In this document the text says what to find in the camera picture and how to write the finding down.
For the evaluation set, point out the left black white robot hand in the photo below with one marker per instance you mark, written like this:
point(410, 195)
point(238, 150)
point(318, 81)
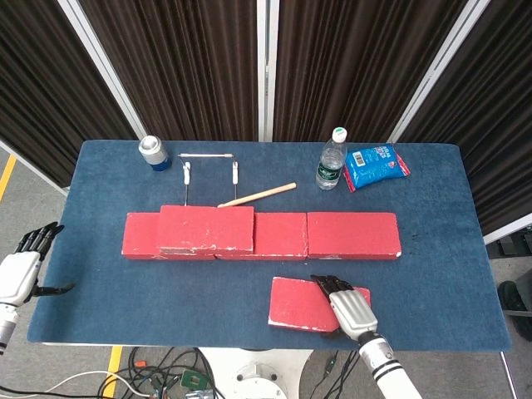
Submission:
point(18, 276)

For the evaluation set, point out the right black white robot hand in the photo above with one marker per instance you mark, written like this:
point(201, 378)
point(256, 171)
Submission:
point(353, 311)

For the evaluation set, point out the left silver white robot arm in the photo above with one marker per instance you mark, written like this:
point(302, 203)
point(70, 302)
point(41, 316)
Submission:
point(7, 326)

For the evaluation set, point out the blue red snack packet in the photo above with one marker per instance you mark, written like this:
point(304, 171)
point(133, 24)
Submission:
point(374, 166)

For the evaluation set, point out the clear plastic water bottle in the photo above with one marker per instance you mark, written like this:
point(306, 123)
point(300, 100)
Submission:
point(330, 166)

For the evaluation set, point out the blue table mat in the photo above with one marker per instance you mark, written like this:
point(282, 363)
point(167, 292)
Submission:
point(166, 299)

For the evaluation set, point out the wooden stick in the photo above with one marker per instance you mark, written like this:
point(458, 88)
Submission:
point(257, 195)

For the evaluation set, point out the black rounded floor object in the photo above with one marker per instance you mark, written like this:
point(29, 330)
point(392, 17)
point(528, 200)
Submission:
point(513, 299)

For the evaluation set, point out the grey table leg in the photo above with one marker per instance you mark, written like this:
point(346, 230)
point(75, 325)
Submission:
point(509, 374)

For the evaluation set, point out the green circuit board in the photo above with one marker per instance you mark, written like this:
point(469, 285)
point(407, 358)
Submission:
point(193, 379)

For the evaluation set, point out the silver blue drink can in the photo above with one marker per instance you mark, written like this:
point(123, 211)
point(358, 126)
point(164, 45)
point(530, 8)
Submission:
point(154, 156)

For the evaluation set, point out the dark curtain partition panel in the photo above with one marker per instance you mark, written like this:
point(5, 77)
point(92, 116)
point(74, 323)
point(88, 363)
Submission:
point(498, 104)
point(353, 62)
point(41, 83)
point(187, 62)

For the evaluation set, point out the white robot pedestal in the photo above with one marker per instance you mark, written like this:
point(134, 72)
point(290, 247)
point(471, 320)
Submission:
point(255, 374)

